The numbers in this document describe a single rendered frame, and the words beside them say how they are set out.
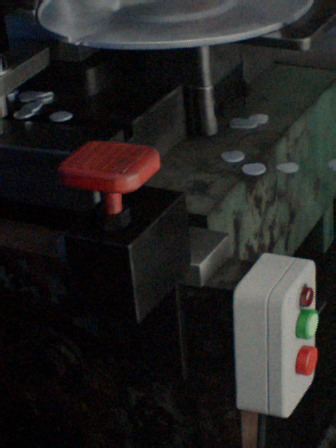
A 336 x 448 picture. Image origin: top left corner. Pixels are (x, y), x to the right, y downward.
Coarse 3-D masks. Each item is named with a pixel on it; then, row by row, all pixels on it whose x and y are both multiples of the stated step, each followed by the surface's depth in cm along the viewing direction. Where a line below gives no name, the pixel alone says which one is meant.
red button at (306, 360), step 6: (300, 348) 110; (306, 348) 109; (312, 348) 109; (300, 354) 109; (306, 354) 109; (312, 354) 109; (300, 360) 109; (306, 360) 109; (312, 360) 110; (300, 366) 109; (306, 366) 109; (312, 366) 110; (300, 372) 109; (306, 372) 109
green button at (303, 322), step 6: (300, 312) 108; (306, 312) 107; (312, 312) 107; (300, 318) 107; (306, 318) 107; (300, 324) 107; (306, 324) 107; (300, 330) 107; (306, 330) 107; (300, 336) 108; (306, 336) 107; (312, 336) 109
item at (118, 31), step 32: (64, 0) 132; (96, 0) 131; (128, 0) 128; (160, 0) 127; (192, 0) 126; (224, 0) 125; (256, 0) 126; (288, 0) 125; (64, 32) 122; (96, 32) 121; (128, 32) 120; (160, 32) 119; (192, 32) 118; (224, 32) 118; (256, 32) 116
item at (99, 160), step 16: (96, 144) 101; (112, 144) 101; (128, 144) 100; (64, 160) 99; (80, 160) 98; (96, 160) 98; (112, 160) 98; (128, 160) 98; (144, 160) 97; (64, 176) 97; (80, 176) 97; (96, 176) 96; (112, 176) 96; (128, 176) 95; (144, 176) 97; (112, 192) 96; (128, 192) 96; (112, 208) 100
